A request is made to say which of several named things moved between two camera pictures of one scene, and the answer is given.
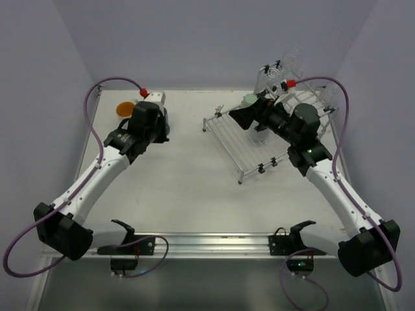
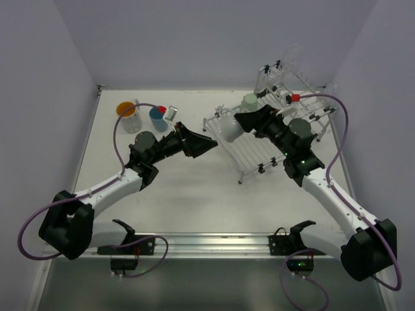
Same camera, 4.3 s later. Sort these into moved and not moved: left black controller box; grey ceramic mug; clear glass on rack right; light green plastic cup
Moved: grey ceramic mug
Not moved: clear glass on rack right; light green plastic cup; left black controller box
